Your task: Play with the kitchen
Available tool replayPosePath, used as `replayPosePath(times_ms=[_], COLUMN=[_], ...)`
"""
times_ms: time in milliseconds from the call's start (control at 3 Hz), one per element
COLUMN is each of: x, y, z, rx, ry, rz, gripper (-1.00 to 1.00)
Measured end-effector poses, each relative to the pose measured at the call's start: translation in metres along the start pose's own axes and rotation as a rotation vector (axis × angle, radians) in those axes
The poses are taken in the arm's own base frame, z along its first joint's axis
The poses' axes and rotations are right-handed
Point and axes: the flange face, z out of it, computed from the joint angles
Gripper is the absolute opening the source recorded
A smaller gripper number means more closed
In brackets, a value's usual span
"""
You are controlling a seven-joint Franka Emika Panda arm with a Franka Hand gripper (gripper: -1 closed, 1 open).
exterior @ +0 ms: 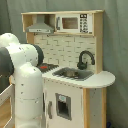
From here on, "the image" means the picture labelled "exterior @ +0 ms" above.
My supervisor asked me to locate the toy microwave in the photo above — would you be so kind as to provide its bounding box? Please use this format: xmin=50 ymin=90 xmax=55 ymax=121
xmin=56 ymin=14 xmax=93 ymax=33

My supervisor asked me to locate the black toy faucet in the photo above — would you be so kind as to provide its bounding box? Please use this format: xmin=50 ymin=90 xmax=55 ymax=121
xmin=77 ymin=50 xmax=95 ymax=70

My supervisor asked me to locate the black toy stovetop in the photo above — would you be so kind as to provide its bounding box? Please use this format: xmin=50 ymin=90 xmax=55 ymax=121
xmin=39 ymin=63 xmax=57 ymax=73

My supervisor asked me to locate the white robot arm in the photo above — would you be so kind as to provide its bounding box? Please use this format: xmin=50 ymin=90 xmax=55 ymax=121
xmin=0 ymin=33 xmax=44 ymax=128

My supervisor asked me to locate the grey ice dispenser panel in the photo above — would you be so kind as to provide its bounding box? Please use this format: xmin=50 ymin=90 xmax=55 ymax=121
xmin=55 ymin=93 xmax=72 ymax=120

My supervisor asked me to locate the wooden toy kitchen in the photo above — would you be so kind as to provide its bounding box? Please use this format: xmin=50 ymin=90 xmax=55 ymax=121
xmin=22 ymin=10 xmax=115 ymax=128

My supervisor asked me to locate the grey toy sink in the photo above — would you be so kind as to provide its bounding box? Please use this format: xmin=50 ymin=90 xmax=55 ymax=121
xmin=52 ymin=67 xmax=93 ymax=81

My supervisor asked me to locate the grey cabinet door handle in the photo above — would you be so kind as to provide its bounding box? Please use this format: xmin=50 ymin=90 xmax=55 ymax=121
xmin=48 ymin=101 xmax=52 ymax=119

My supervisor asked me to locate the grey range hood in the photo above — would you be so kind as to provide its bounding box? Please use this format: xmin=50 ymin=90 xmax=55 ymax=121
xmin=26 ymin=15 xmax=54 ymax=34

